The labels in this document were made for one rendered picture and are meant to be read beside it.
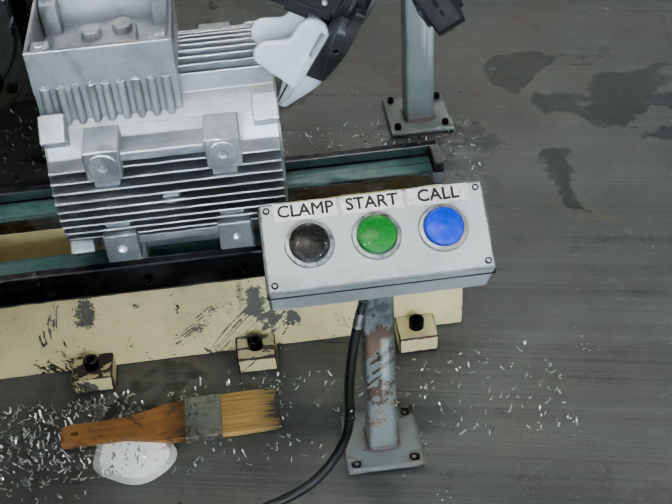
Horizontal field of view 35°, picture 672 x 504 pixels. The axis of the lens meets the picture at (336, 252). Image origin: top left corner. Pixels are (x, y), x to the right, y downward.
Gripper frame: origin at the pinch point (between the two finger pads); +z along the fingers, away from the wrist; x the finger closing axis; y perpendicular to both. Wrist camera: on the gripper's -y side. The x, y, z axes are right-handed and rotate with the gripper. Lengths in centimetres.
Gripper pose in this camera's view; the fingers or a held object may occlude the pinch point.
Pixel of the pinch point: (295, 94)
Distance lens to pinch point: 91.4
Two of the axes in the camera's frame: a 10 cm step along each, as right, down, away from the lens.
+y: -8.9, -2.7, -3.8
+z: -4.5, 7.1, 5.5
